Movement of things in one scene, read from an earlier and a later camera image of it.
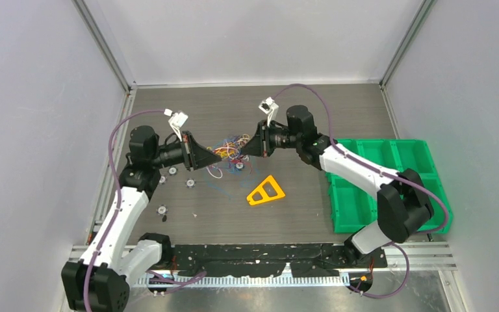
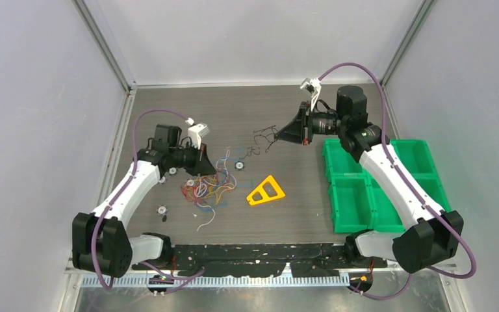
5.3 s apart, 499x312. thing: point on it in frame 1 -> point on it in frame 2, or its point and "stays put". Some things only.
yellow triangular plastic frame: [261, 190] stays put
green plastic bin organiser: [354, 206] stays put
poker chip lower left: [162, 209] stays put
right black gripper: [262, 144] -> [298, 130]
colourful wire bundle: [229, 151] -> [206, 187]
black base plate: [253, 260] stays put
